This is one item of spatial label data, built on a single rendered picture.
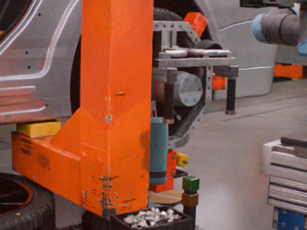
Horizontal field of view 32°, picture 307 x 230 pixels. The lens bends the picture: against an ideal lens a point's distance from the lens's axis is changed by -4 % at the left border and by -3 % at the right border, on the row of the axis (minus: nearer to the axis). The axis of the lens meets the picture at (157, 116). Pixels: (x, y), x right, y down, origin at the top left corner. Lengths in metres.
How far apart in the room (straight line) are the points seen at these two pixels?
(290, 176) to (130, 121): 0.50
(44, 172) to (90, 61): 0.52
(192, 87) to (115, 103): 0.63
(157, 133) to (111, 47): 0.64
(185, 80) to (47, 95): 0.53
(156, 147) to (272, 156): 0.65
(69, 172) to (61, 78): 0.43
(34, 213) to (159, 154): 0.60
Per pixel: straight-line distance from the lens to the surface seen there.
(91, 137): 1.69
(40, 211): 1.84
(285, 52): 4.76
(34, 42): 2.06
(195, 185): 1.67
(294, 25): 1.28
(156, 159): 2.16
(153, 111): 2.41
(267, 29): 1.34
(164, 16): 2.36
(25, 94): 2.03
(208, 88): 2.46
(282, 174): 1.62
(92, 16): 1.65
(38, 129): 2.09
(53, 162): 1.92
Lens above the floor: 1.13
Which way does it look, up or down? 10 degrees down
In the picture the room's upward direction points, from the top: 2 degrees clockwise
